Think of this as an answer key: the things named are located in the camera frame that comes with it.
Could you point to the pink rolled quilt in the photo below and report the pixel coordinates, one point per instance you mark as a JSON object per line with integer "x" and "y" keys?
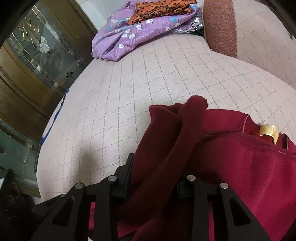
{"x": 250, "y": 31}

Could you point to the yellow neck label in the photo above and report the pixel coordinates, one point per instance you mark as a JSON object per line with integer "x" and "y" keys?
{"x": 269, "y": 130}

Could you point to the purple floral cloth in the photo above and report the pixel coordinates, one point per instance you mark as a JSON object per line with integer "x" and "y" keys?
{"x": 117, "y": 38}

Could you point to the orange black patterned cloth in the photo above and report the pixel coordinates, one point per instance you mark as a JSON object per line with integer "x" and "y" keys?
{"x": 147, "y": 10}

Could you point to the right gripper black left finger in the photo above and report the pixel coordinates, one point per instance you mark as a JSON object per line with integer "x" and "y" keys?
{"x": 85, "y": 212}

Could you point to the wooden glass-door wardrobe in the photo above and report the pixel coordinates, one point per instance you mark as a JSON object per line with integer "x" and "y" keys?
{"x": 45, "y": 46}

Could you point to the red knit sweater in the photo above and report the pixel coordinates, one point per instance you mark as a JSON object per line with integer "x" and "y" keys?
{"x": 214, "y": 145}

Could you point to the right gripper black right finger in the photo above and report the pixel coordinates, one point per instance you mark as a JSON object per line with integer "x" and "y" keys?
{"x": 217, "y": 209}

